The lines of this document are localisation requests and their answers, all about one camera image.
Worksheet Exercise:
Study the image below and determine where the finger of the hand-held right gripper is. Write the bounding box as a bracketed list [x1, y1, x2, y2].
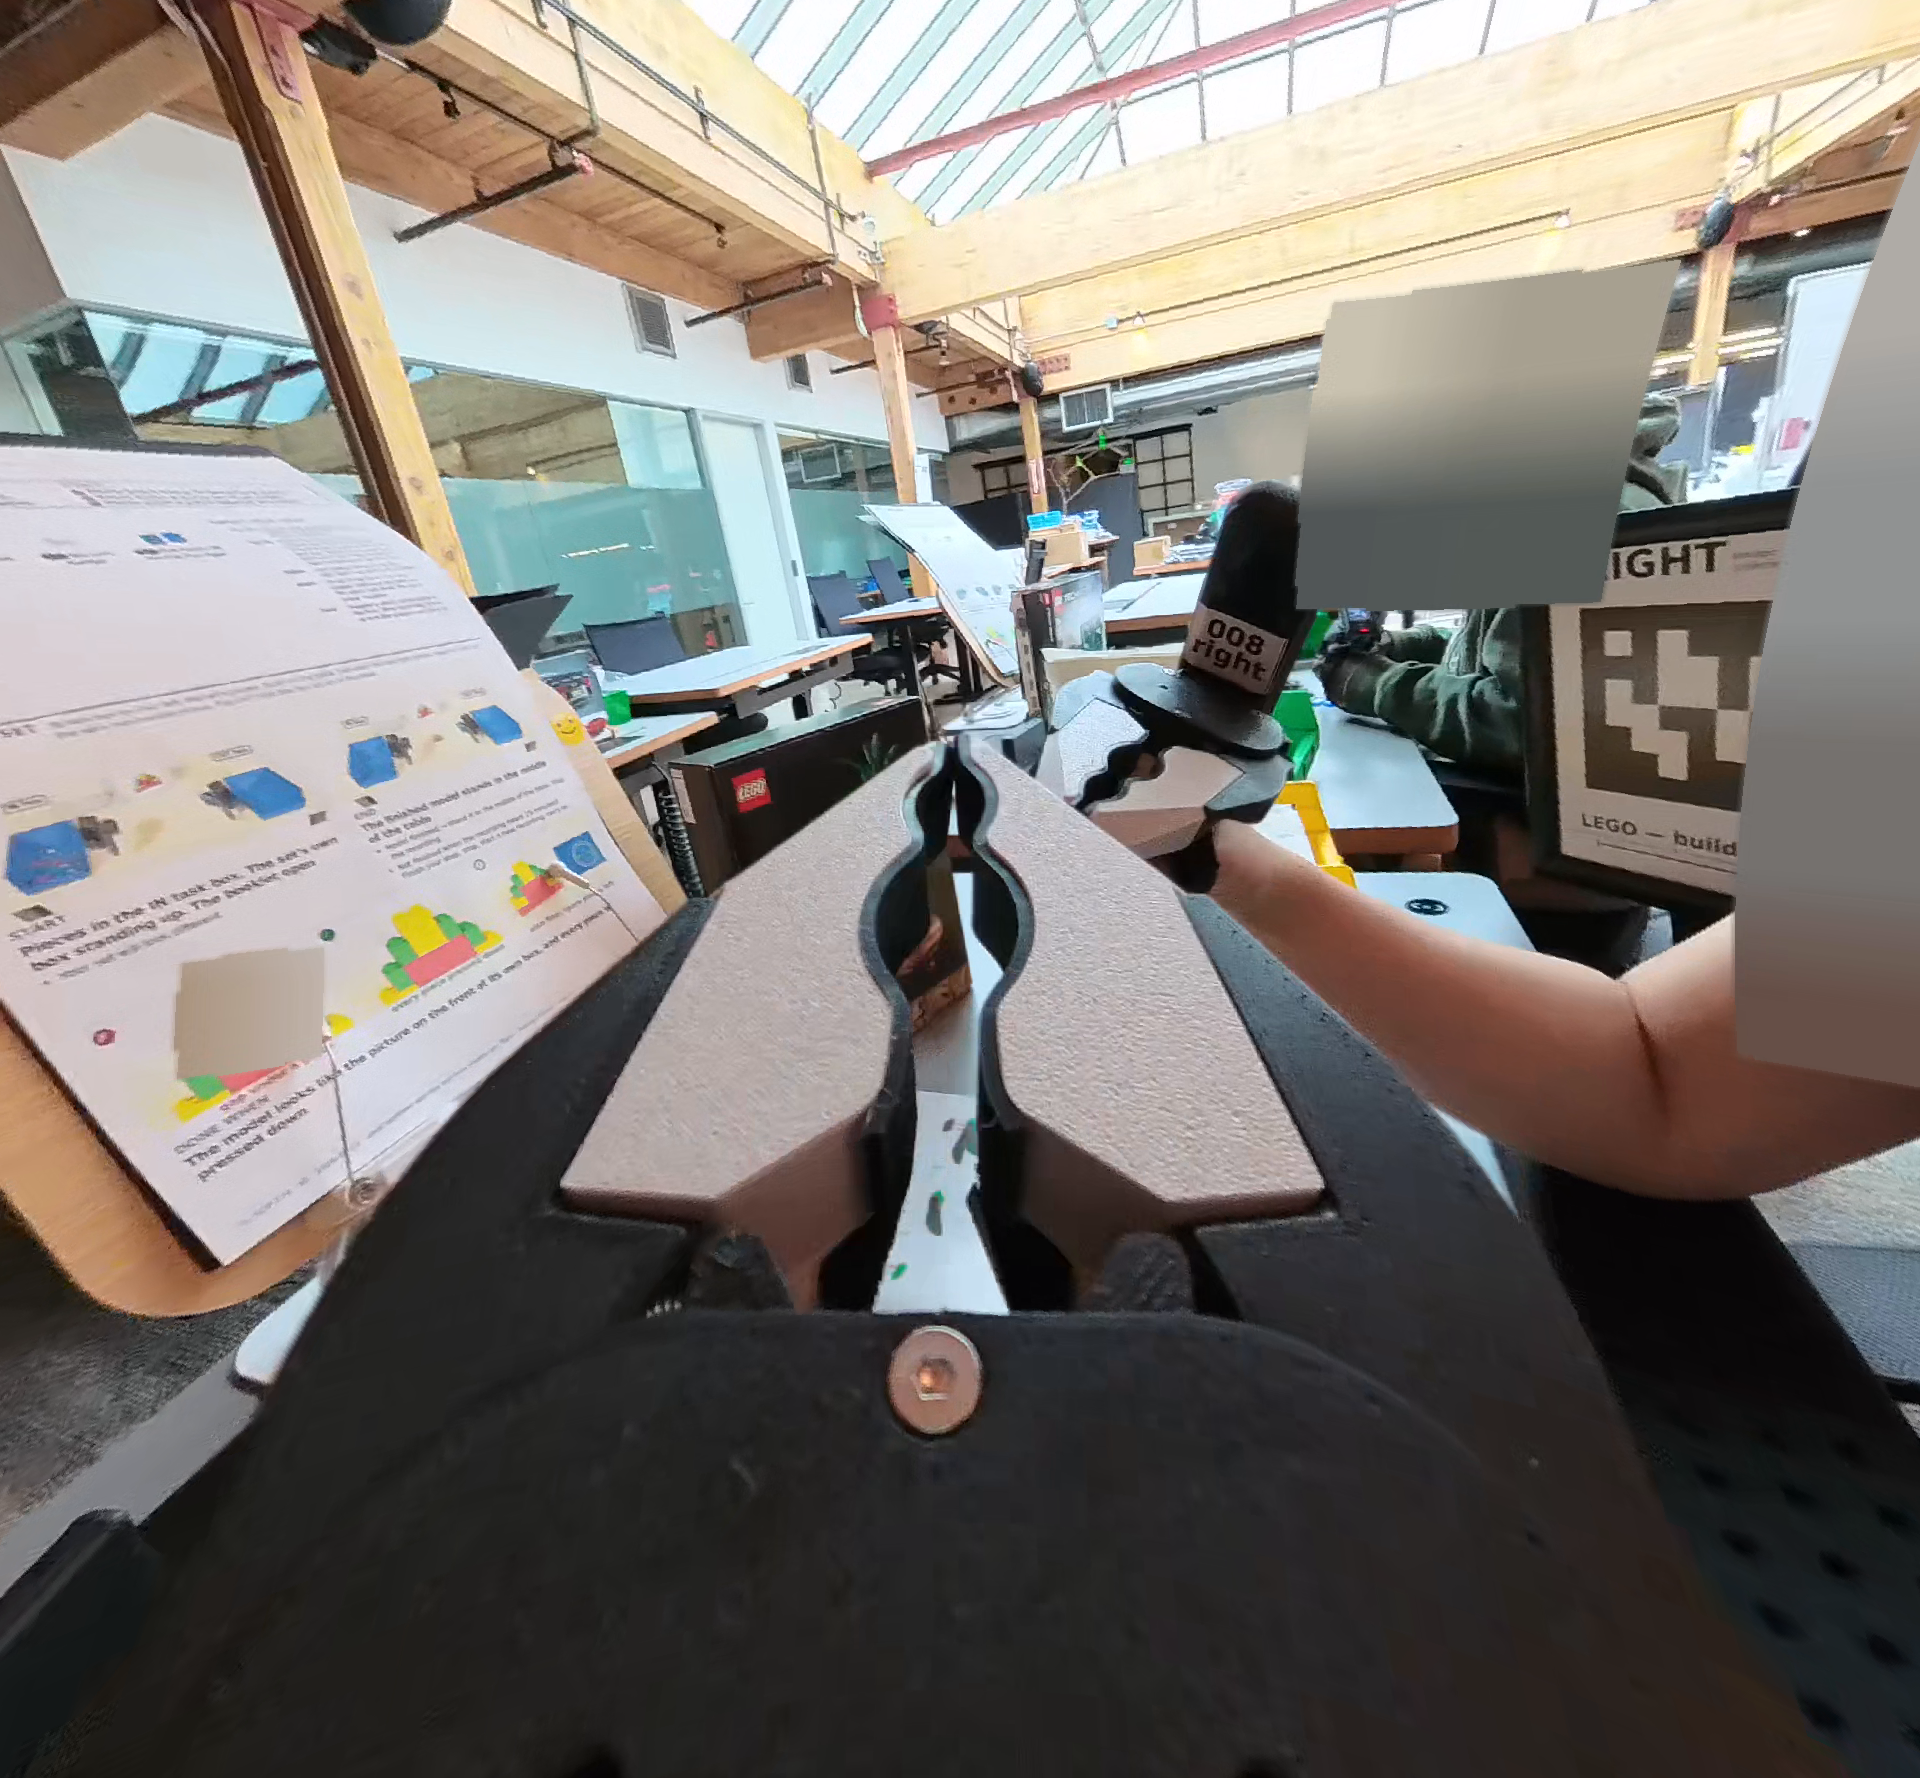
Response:
[1079, 743, 1247, 860]
[1043, 694, 1185, 811]

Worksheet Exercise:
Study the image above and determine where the grey desk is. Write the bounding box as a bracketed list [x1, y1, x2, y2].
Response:
[1300, 705, 1461, 863]

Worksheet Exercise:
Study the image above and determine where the yellow plastic bin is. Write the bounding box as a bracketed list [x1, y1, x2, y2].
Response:
[1272, 777, 1358, 889]

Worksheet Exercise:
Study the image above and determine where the wooden support post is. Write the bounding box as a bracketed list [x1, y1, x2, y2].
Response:
[203, 0, 477, 594]

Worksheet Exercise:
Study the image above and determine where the red ceiling pipe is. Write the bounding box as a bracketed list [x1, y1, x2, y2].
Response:
[863, 0, 1808, 183]

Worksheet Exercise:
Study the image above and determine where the printed instruction sheet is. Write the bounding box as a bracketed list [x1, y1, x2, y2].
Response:
[0, 443, 668, 1269]

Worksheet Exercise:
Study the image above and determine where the person's right forearm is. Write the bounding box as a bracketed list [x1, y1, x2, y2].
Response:
[1206, 817, 1920, 1204]

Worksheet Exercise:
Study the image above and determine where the black mesh chair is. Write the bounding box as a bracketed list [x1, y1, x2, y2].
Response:
[1530, 1164, 1920, 1778]

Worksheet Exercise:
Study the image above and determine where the wooden top desk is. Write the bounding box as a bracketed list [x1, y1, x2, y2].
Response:
[606, 634, 874, 747]

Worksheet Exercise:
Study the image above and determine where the black lego set box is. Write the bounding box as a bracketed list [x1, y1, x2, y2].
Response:
[668, 694, 972, 1037]

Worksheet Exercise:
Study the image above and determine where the framed marker sign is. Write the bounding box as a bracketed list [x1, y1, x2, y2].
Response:
[1526, 487, 1797, 910]

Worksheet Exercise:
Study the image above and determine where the tilted instruction board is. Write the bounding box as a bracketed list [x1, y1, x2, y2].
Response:
[863, 504, 1031, 681]

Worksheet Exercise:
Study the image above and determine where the black monitor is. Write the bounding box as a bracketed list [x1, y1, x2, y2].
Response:
[468, 588, 575, 674]

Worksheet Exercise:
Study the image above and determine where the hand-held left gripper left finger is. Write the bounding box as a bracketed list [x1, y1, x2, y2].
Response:
[559, 740, 960, 1313]

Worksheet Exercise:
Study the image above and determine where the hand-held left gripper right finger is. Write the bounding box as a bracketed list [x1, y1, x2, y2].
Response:
[959, 735, 1332, 1292]

